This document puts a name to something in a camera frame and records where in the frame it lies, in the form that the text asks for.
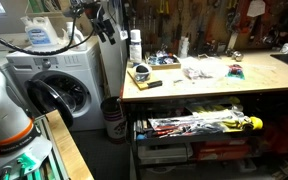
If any yellow tool on shelf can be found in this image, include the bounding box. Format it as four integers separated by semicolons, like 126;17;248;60
240;116;263;130

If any small white detergent bottle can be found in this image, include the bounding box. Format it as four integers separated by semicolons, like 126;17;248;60
63;22;87;51

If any black marker on board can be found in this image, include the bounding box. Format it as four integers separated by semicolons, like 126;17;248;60
147;80;163;89

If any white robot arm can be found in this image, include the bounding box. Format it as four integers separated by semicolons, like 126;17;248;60
0;71;52;180

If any silver bowl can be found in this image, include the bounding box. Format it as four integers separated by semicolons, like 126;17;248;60
135;65;150;75

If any large white detergent jug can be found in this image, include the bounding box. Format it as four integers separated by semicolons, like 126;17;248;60
21;16;58;47

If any white washing machine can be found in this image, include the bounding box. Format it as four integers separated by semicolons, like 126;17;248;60
7;38;105;131

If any wooden chopping board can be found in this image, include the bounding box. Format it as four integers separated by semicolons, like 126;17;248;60
127;68;163;90

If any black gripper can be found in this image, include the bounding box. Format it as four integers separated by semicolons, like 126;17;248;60
84;2;116;45

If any wooden tray with items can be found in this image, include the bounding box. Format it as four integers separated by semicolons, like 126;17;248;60
145;55;181;70

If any clear plastic bag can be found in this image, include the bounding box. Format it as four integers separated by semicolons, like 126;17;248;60
181;57;229;80

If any wooden workbench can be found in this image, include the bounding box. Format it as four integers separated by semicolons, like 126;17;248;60
120;51;288;180

